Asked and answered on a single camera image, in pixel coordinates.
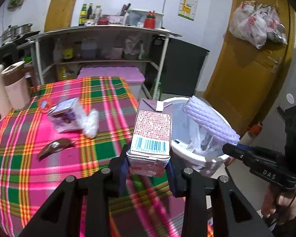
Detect dark sauce bottle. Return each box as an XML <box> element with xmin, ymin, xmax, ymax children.
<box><xmin>86</xmin><ymin>3</ymin><xmax>93</xmax><ymax>20</ymax></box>

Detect steel steamer pots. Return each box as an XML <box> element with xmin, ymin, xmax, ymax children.
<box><xmin>0</xmin><ymin>23</ymin><xmax>33</xmax><ymax>45</ymax></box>

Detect pink milk carton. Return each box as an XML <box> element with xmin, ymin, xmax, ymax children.
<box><xmin>126</xmin><ymin>99</ymin><xmax>173</xmax><ymax>177</ymax></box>

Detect white trash bin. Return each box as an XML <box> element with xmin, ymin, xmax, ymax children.
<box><xmin>161</xmin><ymin>96</ymin><xmax>232</xmax><ymax>177</ymax></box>

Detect plaid tablecloth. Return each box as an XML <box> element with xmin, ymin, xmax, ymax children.
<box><xmin>0</xmin><ymin>77</ymin><xmax>185</xmax><ymax>236</ymax></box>

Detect green detergent bottle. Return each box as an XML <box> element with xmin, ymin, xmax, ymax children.
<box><xmin>155</xmin><ymin>82</ymin><xmax>161</xmax><ymax>101</ymax></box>

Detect black cloth cover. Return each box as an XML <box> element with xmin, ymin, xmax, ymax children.
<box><xmin>150</xmin><ymin>36</ymin><xmax>210</xmax><ymax>97</ymax></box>

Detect pink brown kettle jug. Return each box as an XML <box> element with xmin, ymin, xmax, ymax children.
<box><xmin>1</xmin><ymin>60</ymin><xmax>30</xmax><ymax>110</ymax></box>

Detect green glass bottle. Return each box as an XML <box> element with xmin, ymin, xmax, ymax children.
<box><xmin>78</xmin><ymin>3</ymin><xmax>87</xmax><ymax>26</ymax></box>

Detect pink lidded storage box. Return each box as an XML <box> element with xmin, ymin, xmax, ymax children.
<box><xmin>77</xmin><ymin>66</ymin><xmax>145</xmax><ymax>99</ymax></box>

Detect red jelly cup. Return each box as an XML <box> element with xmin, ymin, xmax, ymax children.
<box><xmin>37</xmin><ymin>96</ymin><xmax>53</xmax><ymax>114</ymax></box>

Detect clear plastic container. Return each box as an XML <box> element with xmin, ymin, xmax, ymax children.
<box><xmin>125</xmin><ymin>9</ymin><xmax>164</xmax><ymax>28</ymax></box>

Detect person right hand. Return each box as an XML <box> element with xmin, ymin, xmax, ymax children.
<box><xmin>261</xmin><ymin>183</ymin><xmax>296</xmax><ymax>225</ymax></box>

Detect steel rice cooker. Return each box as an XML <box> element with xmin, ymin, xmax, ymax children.
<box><xmin>0</xmin><ymin>42</ymin><xmax>19</xmax><ymax>68</ymax></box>

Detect translucent trash bag liner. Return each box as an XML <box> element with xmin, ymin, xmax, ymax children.
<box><xmin>171</xmin><ymin>103</ymin><xmax>225</xmax><ymax>176</ymax></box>

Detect purple milk carton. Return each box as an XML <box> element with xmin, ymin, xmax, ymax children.
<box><xmin>47</xmin><ymin>97</ymin><xmax>86</xmax><ymax>133</ymax></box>

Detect metal shelf unit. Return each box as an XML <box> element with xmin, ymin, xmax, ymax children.
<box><xmin>28</xmin><ymin>25</ymin><xmax>178</xmax><ymax>99</ymax></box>

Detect purple foam net sleeve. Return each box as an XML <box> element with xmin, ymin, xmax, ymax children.
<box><xmin>182</xmin><ymin>96</ymin><xmax>240</xmax><ymax>146</ymax></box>

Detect hanging plastic bags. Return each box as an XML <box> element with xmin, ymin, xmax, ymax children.
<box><xmin>229</xmin><ymin>1</ymin><xmax>288</xmax><ymax>49</ymax></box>

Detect wooden cutting board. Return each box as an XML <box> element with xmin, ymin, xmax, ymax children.
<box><xmin>44</xmin><ymin>0</ymin><xmax>76</xmax><ymax>32</ymax></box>

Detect clear oil bottle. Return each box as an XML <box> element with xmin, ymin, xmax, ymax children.
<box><xmin>92</xmin><ymin>5</ymin><xmax>101</xmax><ymax>25</ymax></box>

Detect wooden door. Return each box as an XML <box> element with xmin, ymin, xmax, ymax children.
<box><xmin>204</xmin><ymin>0</ymin><xmax>296</xmax><ymax>135</ymax></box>

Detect red thermos bottle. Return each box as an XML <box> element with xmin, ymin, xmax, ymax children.
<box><xmin>144</xmin><ymin>11</ymin><xmax>155</xmax><ymax>29</ymax></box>

